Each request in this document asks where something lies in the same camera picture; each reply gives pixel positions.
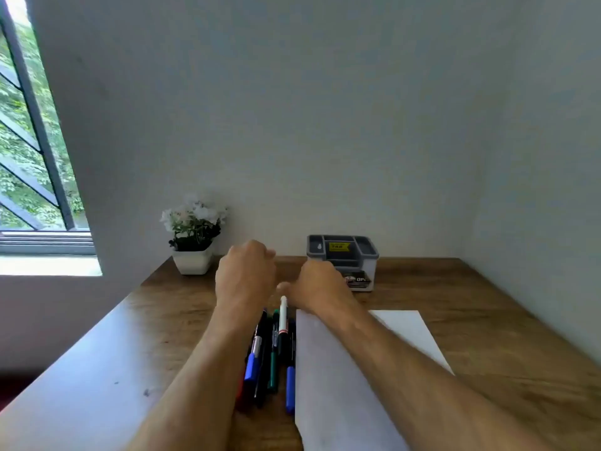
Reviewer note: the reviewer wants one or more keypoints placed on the grey white desk organizer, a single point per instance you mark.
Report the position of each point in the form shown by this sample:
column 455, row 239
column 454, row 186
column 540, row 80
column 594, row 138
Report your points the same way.
column 357, row 258

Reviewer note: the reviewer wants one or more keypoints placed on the black slim marker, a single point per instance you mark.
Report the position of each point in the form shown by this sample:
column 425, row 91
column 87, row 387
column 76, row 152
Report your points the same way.
column 261, row 385

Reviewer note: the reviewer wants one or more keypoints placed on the white paper sheet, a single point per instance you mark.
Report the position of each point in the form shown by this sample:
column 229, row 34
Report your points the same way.
column 328, row 394

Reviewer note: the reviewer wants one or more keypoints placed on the person's right hand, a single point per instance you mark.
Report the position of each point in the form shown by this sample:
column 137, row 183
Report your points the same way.
column 324, row 291

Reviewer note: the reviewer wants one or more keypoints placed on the person's right forearm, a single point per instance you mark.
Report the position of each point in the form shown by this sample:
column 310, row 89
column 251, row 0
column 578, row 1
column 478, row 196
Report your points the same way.
column 422, row 394

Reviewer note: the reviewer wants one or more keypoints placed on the person's left forearm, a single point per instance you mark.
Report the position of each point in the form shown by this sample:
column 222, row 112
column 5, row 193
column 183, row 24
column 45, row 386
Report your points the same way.
column 202, row 385

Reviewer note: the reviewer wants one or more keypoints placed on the person's left hand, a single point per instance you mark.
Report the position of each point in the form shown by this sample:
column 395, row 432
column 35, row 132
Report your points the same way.
column 244, row 277

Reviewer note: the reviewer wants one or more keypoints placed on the green cap slim marker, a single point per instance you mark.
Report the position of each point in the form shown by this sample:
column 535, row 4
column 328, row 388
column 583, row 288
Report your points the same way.
column 273, row 366

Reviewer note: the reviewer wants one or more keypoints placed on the grey window frame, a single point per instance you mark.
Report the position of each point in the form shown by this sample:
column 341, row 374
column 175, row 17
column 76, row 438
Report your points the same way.
column 37, row 126

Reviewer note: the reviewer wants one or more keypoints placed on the white barrel black cap marker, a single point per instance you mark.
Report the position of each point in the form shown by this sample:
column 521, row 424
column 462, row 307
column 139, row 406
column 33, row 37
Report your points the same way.
column 283, row 319

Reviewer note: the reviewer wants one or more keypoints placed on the bunch of pens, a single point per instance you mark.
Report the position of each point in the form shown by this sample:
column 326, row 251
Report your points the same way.
column 252, row 366

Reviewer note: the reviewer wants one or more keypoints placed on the blue cap slim marker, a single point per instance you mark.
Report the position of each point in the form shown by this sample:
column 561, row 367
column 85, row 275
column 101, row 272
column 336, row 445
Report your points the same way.
column 290, row 389

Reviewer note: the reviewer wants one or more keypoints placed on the green foliage outside window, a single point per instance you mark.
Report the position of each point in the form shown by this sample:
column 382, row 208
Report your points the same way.
column 9, row 98

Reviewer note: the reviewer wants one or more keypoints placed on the white potted flower plant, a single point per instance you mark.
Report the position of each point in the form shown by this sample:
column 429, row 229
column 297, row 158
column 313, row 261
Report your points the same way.
column 192, row 263

